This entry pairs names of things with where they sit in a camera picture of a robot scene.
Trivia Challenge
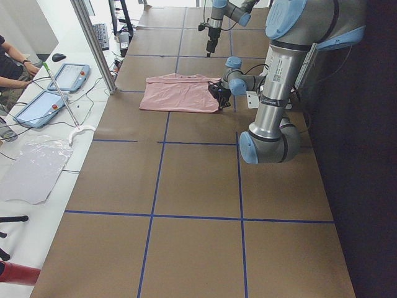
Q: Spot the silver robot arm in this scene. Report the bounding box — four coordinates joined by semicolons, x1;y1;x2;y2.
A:
198;0;259;58
208;0;367;164

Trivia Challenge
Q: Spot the black keyboard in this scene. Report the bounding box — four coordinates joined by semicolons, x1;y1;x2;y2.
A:
92;23;110;50

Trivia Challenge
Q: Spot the far blue teach pendant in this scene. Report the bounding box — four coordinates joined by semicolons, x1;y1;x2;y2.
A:
53;63;91;93

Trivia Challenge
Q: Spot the blue teach pendant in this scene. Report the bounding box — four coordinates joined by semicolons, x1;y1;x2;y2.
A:
13;91;65;129
53;63;91;93

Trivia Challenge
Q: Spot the near blue teach pendant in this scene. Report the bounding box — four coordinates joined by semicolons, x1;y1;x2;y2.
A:
13;91;65;129

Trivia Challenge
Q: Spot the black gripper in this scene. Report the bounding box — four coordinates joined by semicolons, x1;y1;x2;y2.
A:
208;81;231;109
198;18;221;58

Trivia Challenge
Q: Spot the red cylinder bottle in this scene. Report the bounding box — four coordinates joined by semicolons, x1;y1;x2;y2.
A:
1;261;41;286

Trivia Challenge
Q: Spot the aluminium frame post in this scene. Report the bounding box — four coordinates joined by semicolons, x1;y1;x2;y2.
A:
70;0;117;94

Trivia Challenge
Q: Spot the clear plastic bag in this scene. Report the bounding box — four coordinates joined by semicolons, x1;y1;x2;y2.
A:
1;135;73;205

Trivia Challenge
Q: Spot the pink Snoopy t-shirt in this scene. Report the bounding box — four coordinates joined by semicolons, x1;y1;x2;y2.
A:
140;73;220;113

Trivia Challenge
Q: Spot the black computer mouse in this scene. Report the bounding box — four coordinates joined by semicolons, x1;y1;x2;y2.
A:
51;53;66;62

